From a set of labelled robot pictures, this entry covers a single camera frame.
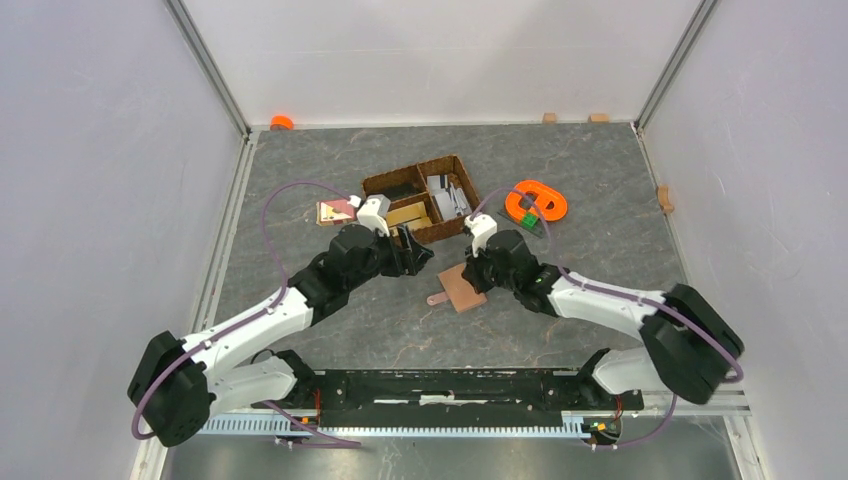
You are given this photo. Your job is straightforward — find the orange plastic ring toy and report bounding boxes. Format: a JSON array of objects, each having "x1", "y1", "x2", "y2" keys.
[{"x1": 504, "y1": 179, "x2": 568, "y2": 222}]

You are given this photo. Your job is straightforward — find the orange round cap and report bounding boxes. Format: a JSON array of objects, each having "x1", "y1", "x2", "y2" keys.
[{"x1": 269, "y1": 115, "x2": 294, "y2": 131}]

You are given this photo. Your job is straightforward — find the brown woven basket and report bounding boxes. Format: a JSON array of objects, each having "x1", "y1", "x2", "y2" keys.
[{"x1": 361, "y1": 154, "x2": 481, "y2": 244}]

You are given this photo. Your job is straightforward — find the black cards in basket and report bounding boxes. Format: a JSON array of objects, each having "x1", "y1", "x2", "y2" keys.
[{"x1": 379, "y1": 182, "x2": 422, "y2": 202}]

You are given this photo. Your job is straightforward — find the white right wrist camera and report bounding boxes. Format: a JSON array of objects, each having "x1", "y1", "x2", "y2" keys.
[{"x1": 464, "y1": 213, "x2": 498, "y2": 258}]

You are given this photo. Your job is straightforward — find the green building block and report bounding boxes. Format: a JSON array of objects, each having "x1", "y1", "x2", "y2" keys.
[{"x1": 520, "y1": 212, "x2": 539, "y2": 231}]

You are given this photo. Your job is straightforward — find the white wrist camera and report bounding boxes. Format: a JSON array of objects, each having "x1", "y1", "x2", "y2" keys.
[
  {"x1": 348, "y1": 194, "x2": 391, "y2": 237},
  {"x1": 464, "y1": 213, "x2": 498, "y2": 258}
]

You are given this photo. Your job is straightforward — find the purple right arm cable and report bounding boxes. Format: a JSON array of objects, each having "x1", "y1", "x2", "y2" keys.
[{"x1": 468, "y1": 185, "x2": 745, "y2": 452}]

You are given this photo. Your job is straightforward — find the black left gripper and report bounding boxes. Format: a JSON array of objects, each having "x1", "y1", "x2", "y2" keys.
[{"x1": 346, "y1": 222, "x2": 433, "y2": 291}]

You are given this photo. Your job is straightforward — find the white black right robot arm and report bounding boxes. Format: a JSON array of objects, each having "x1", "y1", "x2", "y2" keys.
[{"x1": 463, "y1": 229, "x2": 745, "y2": 408}]

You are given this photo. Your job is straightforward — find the grey cable duct strip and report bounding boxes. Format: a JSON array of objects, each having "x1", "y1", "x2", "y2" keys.
[{"x1": 199, "y1": 413, "x2": 590, "y2": 440}]

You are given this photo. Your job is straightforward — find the gold card front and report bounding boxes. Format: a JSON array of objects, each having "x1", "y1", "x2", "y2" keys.
[{"x1": 386, "y1": 201, "x2": 433, "y2": 233}]

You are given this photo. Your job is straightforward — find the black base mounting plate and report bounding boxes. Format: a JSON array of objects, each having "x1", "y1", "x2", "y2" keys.
[{"x1": 276, "y1": 368, "x2": 644, "y2": 428}]

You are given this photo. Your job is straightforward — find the pink tan small box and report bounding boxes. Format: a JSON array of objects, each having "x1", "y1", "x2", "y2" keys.
[{"x1": 316, "y1": 199, "x2": 356, "y2": 226}]

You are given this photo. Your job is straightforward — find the curved wooden piece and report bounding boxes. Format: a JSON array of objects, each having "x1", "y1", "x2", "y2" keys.
[{"x1": 656, "y1": 185, "x2": 675, "y2": 215}]

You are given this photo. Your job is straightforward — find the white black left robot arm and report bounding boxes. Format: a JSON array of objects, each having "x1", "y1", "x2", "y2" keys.
[{"x1": 127, "y1": 225, "x2": 434, "y2": 447}]

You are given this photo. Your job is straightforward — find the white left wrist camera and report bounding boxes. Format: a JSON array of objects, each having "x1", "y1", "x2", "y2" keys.
[{"x1": 348, "y1": 194, "x2": 391, "y2": 237}]

